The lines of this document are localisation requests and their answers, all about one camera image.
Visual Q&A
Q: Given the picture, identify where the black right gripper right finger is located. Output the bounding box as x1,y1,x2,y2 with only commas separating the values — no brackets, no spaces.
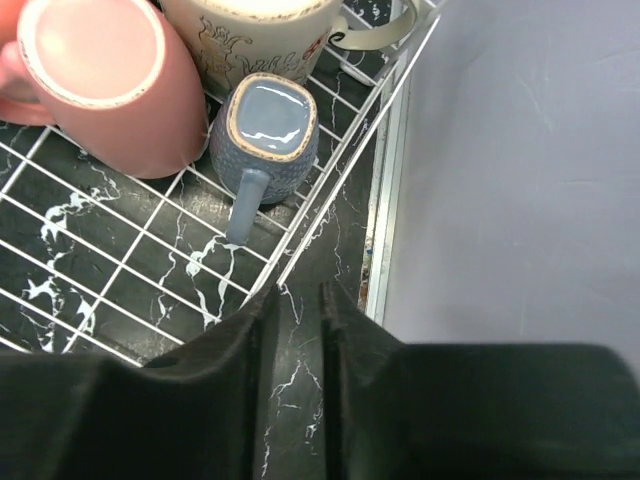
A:
320,283,639,479

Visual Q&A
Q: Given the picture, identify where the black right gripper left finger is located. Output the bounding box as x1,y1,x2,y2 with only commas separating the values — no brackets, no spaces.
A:
1,287,280,479

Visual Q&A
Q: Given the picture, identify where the small white cup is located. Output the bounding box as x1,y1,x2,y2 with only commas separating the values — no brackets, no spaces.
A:
209,73,319,245

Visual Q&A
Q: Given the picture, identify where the pink mug white inside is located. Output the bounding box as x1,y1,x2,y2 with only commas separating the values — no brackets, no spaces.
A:
1,1,208,179

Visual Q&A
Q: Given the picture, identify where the green-inside mushroom pattern mug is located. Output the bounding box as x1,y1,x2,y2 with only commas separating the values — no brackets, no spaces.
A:
159,0,420,96

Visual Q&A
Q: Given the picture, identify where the white wire dish rack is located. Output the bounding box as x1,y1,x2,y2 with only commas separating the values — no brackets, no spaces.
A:
1,27,433,365

